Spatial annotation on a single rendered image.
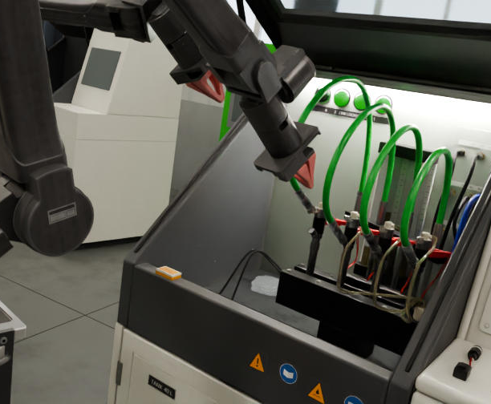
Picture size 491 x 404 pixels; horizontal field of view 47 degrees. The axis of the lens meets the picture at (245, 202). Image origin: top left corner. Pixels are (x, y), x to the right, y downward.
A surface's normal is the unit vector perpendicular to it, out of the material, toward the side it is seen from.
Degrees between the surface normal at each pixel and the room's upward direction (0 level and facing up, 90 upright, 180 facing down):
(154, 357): 90
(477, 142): 90
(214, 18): 97
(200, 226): 90
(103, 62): 76
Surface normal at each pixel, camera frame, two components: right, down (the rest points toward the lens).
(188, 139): -0.51, 0.12
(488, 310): -0.54, -0.14
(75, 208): 0.72, 0.33
